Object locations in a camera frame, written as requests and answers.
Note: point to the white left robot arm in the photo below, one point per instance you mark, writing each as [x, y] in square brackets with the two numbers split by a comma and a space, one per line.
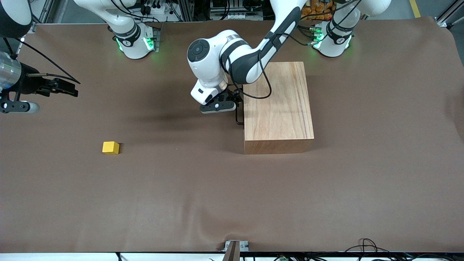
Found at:
[210, 61]

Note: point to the metal table edge clamp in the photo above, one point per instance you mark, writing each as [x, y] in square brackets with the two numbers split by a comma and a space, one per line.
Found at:
[235, 248]

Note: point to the white power strip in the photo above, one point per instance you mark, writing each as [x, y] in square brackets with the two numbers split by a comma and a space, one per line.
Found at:
[237, 16]

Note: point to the pile of orange objects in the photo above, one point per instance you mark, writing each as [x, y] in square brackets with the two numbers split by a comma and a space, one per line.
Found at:
[319, 9]

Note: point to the brown table cover sheet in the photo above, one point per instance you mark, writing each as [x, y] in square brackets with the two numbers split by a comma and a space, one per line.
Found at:
[163, 188]

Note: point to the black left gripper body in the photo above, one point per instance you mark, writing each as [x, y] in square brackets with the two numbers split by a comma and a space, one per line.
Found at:
[230, 97]

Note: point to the aluminium frame profile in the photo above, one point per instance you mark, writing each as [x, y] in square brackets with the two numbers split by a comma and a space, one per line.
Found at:
[40, 9]
[449, 16]

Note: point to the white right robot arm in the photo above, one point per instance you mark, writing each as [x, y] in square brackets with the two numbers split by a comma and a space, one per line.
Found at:
[132, 43]

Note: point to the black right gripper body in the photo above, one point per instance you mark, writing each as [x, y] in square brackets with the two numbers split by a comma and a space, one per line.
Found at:
[32, 84]

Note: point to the yellow cube block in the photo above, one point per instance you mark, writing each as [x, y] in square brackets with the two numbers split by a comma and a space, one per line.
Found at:
[110, 147]

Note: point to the wooden drawer cabinet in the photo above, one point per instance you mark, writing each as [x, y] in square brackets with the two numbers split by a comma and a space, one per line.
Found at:
[281, 108]

